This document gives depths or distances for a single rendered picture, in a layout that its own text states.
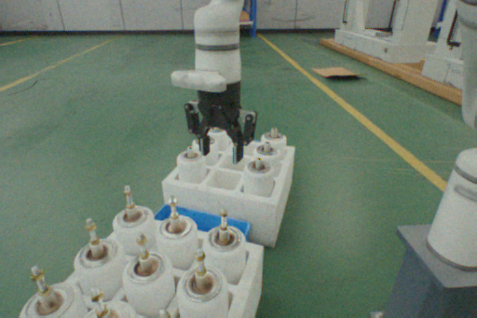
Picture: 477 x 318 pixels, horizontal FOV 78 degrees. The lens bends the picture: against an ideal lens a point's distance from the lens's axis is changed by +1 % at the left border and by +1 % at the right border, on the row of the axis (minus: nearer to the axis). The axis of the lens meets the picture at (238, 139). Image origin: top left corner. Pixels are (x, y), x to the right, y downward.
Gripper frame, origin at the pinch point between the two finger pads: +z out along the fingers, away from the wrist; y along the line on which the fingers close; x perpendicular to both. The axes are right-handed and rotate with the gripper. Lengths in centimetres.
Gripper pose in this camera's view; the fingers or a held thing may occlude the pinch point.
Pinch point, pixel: (221, 152)
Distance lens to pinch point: 55.7
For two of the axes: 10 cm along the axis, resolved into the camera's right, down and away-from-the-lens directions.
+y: -8.9, -2.0, 4.0
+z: 0.0, 9.0, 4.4
